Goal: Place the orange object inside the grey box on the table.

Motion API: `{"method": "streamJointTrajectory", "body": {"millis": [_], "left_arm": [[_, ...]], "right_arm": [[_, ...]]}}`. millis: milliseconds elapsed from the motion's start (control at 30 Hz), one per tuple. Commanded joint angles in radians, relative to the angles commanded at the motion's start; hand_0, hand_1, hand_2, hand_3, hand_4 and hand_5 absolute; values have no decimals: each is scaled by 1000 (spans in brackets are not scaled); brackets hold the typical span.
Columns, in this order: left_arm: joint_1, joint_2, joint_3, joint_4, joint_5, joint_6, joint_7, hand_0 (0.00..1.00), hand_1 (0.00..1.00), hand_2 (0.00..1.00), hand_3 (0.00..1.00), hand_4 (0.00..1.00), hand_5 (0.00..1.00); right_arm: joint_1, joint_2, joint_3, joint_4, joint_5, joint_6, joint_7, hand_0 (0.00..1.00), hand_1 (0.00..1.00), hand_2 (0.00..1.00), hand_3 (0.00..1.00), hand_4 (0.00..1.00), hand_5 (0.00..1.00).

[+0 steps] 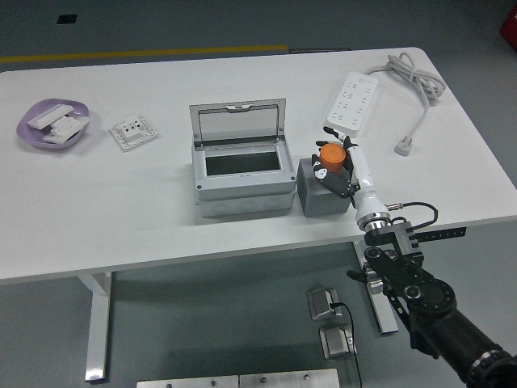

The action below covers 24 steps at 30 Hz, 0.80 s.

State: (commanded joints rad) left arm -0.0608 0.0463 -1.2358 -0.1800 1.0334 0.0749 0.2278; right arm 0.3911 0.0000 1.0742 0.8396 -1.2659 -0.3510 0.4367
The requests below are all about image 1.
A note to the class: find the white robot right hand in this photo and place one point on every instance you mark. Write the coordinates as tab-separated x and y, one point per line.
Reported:
365	190

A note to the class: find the orange cylinder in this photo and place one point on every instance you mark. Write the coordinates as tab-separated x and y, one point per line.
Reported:
332	157

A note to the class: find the grey junction box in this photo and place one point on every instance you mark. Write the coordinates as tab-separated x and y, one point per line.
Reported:
242	190

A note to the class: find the metal floor socket box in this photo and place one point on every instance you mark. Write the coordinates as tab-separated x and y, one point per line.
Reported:
337	343
321	303

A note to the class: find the red object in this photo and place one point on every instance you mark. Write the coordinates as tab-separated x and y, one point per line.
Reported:
511	26

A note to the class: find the grey cube holder block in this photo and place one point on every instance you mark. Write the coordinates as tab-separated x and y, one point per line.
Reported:
319	204

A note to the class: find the white power strip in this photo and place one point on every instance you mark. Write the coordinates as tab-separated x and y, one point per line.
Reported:
351	105

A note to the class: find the white table leg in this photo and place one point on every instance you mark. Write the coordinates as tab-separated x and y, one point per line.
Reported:
97	323
387	320

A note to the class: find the white stepped plastic piece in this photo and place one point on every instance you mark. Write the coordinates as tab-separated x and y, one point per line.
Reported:
66	124

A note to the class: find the white flat plastic piece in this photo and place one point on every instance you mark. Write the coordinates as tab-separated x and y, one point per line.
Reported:
54	138

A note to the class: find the long white plastic bar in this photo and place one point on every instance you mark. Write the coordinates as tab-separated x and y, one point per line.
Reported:
48	115

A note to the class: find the purple plate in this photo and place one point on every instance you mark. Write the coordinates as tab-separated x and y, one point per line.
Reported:
29	132

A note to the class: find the black floor hatch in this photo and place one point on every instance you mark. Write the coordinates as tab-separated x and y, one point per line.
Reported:
67	19

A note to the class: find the metal base plate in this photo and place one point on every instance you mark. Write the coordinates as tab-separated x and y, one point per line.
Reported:
288	379
186	382

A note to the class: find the white wall socket plate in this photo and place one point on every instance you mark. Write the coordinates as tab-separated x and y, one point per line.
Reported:
133	131

